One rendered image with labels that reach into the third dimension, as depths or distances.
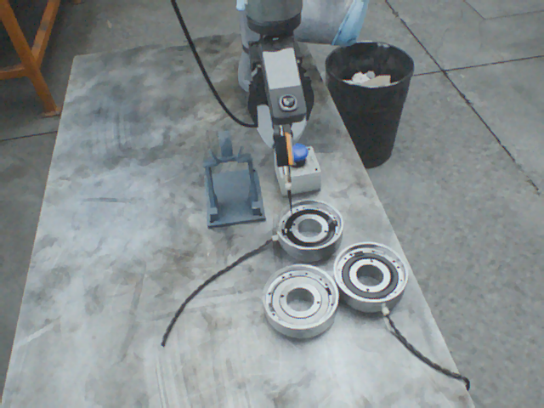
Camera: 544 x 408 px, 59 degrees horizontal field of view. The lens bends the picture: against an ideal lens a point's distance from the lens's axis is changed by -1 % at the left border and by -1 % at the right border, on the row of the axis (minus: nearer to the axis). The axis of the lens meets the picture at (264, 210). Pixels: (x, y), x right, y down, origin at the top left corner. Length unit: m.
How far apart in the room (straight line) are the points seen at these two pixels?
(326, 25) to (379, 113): 0.94
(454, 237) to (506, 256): 0.18
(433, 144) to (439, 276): 0.71
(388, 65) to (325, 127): 1.13
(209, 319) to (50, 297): 0.26
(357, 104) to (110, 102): 0.99
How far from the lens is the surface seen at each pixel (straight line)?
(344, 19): 0.99
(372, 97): 1.84
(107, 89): 1.23
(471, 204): 2.04
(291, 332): 0.67
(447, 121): 2.42
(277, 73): 0.64
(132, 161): 0.99
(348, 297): 0.69
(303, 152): 0.83
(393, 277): 0.72
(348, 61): 2.10
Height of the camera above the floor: 1.41
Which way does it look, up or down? 47 degrees down
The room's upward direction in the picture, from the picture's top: 6 degrees counter-clockwise
